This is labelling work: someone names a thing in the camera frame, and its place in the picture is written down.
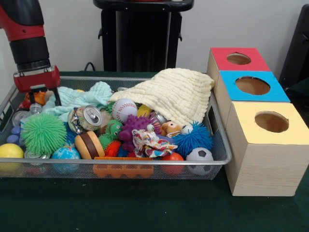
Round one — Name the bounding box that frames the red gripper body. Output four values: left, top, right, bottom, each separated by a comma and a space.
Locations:
13, 65, 61, 94

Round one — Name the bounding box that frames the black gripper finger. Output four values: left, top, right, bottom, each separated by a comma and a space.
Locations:
51, 86, 62, 107
28, 85, 48, 103

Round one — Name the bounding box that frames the orange basketball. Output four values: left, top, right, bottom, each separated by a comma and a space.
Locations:
25, 91, 47, 106

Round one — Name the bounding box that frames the wooden box with three holes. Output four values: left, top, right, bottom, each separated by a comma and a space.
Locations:
207, 47, 303, 197

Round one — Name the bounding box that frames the mint green cloth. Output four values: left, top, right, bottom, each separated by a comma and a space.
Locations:
42, 81, 113, 121

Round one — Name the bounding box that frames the crushed drink can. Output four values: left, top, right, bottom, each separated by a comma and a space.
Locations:
67, 105, 104, 135

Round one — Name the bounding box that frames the green puffer ball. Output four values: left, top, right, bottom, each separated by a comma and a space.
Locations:
21, 113, 67, 155

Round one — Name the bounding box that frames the toy hamburger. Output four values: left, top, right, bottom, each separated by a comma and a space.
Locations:
74, 130, 106, 160

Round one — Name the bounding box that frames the white baseball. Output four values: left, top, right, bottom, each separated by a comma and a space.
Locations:
112, 98, 138, 123

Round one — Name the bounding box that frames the purple spiky toy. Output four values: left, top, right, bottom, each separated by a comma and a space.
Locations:
118, 114, 162, 152

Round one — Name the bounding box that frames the cream waffle cloth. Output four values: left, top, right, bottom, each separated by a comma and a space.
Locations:
110, 68, 215, 128

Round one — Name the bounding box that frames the dark green table cloth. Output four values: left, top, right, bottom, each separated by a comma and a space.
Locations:
0, 71, 309, 232
285, 76, 309, 103

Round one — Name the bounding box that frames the blue puffer ball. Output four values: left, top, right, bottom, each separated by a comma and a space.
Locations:
172, 120, 214, 159

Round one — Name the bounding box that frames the soccer ball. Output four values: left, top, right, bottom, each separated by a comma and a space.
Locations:
185, 147, 215, 176

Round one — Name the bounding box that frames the black chair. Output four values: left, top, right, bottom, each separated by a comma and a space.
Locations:
279, 4, 309, 84

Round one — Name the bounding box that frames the silver wire mesh bin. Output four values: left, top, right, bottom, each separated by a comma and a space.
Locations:
0, 75, 233, 181

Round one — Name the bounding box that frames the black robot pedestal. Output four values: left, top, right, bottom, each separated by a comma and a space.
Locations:
93, 0, 195, 73

